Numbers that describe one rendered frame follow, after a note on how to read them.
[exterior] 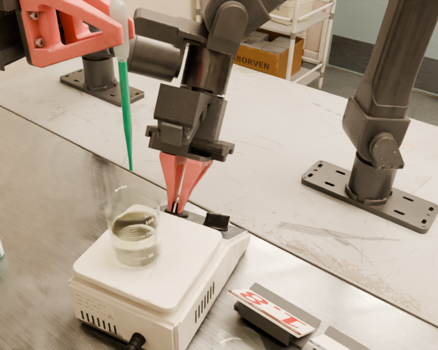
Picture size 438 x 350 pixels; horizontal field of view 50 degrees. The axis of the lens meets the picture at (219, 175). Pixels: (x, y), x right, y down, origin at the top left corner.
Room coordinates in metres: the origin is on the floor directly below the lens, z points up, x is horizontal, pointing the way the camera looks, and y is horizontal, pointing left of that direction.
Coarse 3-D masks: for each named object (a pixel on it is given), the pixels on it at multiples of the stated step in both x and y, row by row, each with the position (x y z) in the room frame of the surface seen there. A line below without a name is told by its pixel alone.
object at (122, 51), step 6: (114, 0) 0.35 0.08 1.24; (108, 6) 0.35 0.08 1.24; (114, 6) 0.34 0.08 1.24; (120, 6) 0.34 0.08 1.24; (114, 12) 0.34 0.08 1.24; (120, 12) 0.34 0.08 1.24; (114, 18) 0.34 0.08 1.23; (120, 18) 0.34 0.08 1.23; (126, 24) 0.35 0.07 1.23; (126, 30) 0.34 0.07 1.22; (126, 36) 0.34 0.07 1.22; (126, 42) 0.34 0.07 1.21; (114, 48) 0.35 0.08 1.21; (120, 48) 0.34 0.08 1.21; (126, 48) 0.34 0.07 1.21; (120, 54) 0.34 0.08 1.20; (126, 54) 0.35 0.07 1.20
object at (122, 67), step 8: (120, 64) 0.35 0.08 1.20; (120, 72) 0.35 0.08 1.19; (120, 80) 0.35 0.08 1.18; (128, 80) 0.35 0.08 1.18; (120, 88) 0.35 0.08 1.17; (128, 88) 0.35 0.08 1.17; (128, 96) 0.35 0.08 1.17; (128, 104) 0.35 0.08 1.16; (128, 112) 0.35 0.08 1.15; (128, 120) 0.35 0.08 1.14; (128, 128) 0.35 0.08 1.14; (128, 136) 0.35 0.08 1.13; (128, 144) 0.35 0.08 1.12; (128, 152) 0.35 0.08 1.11
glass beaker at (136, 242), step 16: (112, 192) 0.36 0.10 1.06; (128, 192) 0.37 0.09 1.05; (144, 192) 0.37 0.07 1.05; (112, 208) 0.35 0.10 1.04; (128, 208) 0.37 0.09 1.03; (144, 208) 0.37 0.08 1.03; (112, 224) 0.33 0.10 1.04; (128, 224) 0.32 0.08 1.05; (144, 224) 0.32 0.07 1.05; (160, 224) 0.34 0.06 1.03; (112, 240) 0.33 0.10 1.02; (128, 240) 0.32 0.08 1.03; (144, 240) 0.32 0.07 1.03; (160, 240) 0.34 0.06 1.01; (128, 256) 0.32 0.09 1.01; (144, 256) 0.32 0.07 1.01; (160, 256) 0.34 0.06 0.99
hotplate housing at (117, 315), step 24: (240, 240) 0.41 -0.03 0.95; (216, 264) 0.36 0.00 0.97; (72, 288) 0.32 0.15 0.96; (96, 288) 0.31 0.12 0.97; (192, 288) 0.32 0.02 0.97; (216, 288) 0.35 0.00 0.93; (96, 312) 0.31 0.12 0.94; (120, 312) 0.29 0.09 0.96; (144, 312) 0.29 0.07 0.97; (192, 312) 0.30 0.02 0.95; (120, 336) 0.30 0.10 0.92; (144, 336) 0.28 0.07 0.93; (168, 336) 0.27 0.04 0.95; (192, 336) 0.30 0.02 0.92
